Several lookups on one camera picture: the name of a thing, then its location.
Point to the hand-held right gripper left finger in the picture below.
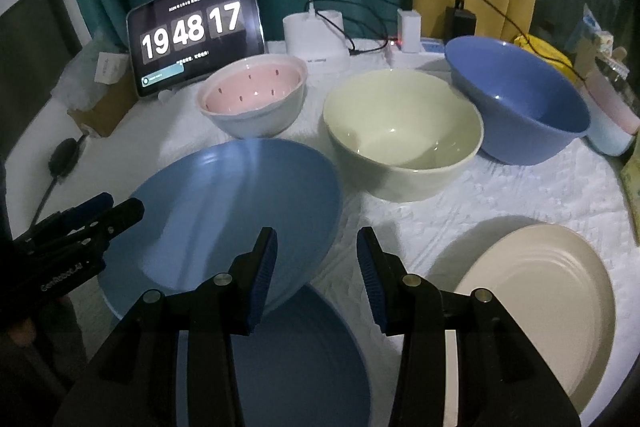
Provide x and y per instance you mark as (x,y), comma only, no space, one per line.
(262,279)

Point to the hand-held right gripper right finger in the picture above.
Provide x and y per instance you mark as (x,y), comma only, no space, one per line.
(369,282)

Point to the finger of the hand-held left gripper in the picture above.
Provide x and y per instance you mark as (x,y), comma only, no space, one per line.
(122,214)
(92,206)

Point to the light blue plate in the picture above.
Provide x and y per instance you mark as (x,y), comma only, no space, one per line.
(225,207)

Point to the cream bowl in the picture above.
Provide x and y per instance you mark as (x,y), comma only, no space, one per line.
(400,177)

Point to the cream plate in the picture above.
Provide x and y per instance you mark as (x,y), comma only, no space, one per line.
(540,297)

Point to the pink speckled bowl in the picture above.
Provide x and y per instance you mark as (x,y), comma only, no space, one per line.
(250,92)

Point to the blue bowl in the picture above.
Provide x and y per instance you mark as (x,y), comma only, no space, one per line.
(500,82)

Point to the cardboard box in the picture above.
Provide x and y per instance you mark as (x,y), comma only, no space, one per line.
(100,117)

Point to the clear plastic bag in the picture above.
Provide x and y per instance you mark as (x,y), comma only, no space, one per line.
(80,72)

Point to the small white box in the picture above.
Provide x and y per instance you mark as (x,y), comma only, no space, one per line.
(111,68)

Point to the tablet showing clock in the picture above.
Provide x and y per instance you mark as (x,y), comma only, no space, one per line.
(190,32)

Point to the white power strip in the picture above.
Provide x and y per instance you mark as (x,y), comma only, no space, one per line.
(430,49)

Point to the white charger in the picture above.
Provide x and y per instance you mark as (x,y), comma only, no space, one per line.
(409,29)

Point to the black charger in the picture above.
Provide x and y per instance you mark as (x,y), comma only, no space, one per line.
(460,24)

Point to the yellow tissue pack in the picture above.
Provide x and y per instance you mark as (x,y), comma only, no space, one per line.
(632,187)

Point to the pink and blue pot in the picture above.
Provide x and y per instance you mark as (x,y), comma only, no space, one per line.
(607,132)

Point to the yellow wipes pack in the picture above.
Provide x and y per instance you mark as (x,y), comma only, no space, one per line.
(545,52)

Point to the blue and yellow snack packet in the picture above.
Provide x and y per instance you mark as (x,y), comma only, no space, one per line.
(592,29)

